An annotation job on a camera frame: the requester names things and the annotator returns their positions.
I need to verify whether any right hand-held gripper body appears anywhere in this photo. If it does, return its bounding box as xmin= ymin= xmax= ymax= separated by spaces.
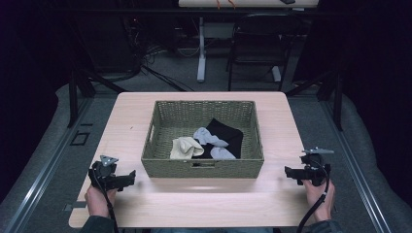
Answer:
xmin=299 ymin=147 xmax=335 ymax=187

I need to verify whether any black cloth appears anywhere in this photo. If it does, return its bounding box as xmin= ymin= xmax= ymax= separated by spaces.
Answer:
xmin=195 ymin=117 xmax=245 ymax=160

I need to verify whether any short grey sock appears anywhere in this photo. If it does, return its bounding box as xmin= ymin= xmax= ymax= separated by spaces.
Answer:
xmin=210 ymin=147 xmax=237 ymax=160

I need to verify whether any black folding chair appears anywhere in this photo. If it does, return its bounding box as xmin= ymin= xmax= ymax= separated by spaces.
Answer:
xmin=225 ymin=13 xmax=303 ymax=92

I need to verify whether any white desk leg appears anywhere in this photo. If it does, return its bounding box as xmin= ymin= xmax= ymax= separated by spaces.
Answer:
xmin=271 ymin=65 xmax=283 ymax=83
xmin=196 ymin=17 xmax=208 ymax=83

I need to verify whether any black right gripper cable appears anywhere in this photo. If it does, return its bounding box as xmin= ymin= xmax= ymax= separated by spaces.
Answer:
xmin=295 ymin=159 xmax=330 ymax=233

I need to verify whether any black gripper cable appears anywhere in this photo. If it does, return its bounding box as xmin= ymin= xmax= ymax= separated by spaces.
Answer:
xmin=91 ymin=167 xmax=120 ymax=233
xmin=295 ymin=159 xmax=330 ymax=233

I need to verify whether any green woven basket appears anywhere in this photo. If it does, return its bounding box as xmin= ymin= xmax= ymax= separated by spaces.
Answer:
xmin=141 ymin=100 xmax=265 ymax=180

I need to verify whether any bundle of floor cables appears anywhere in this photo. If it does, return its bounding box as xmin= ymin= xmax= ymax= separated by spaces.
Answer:
xmin=122 ymin=16 xmax=202 ymax=93

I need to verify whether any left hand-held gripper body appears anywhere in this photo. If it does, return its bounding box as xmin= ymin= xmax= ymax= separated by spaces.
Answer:
xmin=87 ymin=154 xmax=120 ymax=192

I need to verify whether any black floor socket frame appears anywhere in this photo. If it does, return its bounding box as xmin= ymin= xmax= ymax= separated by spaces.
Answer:
xmin=69 ymin=130 xmax=91 ymax=147

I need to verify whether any long grey sock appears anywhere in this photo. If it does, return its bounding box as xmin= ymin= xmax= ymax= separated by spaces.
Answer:
xmin=192 ymin=126 xmax=229 ymax=149

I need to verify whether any metal floor rail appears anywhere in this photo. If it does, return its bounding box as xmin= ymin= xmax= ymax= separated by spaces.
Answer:
xmin=3 ymin=96 xmax=95 ymax=233
xmin=319 ymin=98 xmax=395 ymax=233

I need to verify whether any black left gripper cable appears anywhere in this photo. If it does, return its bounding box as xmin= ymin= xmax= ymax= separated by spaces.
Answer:
xmin=91 ymin=167 xmax=120 ymax=233

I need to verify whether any black metal stand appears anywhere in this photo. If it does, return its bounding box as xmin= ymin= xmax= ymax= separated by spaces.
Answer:
xmin=285 ymin=69 xmax=345 ymax=132
xmin=67 ymin=63 xmax=128 ymax=129

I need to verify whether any person's right hand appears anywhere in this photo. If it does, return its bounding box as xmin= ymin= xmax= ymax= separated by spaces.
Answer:
xmin=302 ymin=179 xmax=336 ymax=223

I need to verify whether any cream sock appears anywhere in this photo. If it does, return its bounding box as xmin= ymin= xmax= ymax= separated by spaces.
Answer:
xmin=169 ymin=136 xmax=205 ymax=160

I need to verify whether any orange cable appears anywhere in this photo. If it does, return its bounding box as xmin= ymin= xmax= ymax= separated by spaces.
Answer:
xmin=215 ymin=0 xmax=237 ymax=10

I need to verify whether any person's left hand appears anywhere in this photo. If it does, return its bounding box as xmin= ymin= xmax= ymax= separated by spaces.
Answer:
xmin=84 ymin=185 xmax=118 ymax=218

